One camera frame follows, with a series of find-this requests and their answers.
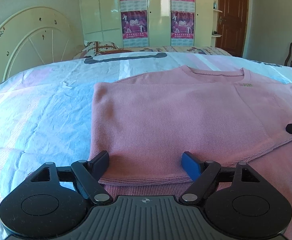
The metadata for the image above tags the pink knit sweater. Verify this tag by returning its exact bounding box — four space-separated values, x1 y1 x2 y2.
90 66 292 197

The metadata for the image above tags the pastel patchwork bed quilt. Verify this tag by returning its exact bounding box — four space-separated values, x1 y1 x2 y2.
0 53 292 239

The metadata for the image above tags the cartoon print yellow bedsheet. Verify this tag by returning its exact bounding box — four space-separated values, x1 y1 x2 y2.
125 46 231 56

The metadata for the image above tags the orange knitted cushion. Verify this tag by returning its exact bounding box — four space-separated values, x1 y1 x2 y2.
102 49 132 55

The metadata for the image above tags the patterned white pillow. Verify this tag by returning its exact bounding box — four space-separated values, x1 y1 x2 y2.
81 41 119 57

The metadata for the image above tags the brown wooden door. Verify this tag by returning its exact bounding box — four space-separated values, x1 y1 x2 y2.
215 0 249 57

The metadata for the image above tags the cream round headboard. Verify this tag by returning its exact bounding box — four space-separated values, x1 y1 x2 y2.
0 7 83 83

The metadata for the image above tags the lower right purple poster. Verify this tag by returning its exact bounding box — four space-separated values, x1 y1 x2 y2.
171 11 195 39

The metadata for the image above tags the lower left purple poster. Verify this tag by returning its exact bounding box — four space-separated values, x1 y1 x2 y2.
121 10 148 40

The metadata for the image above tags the cream corner shelf unit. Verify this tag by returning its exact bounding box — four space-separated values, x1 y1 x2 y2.
212 0 222 46

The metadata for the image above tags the cream glossy wardrobe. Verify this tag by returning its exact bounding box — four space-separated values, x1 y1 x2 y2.
79 0 213 47

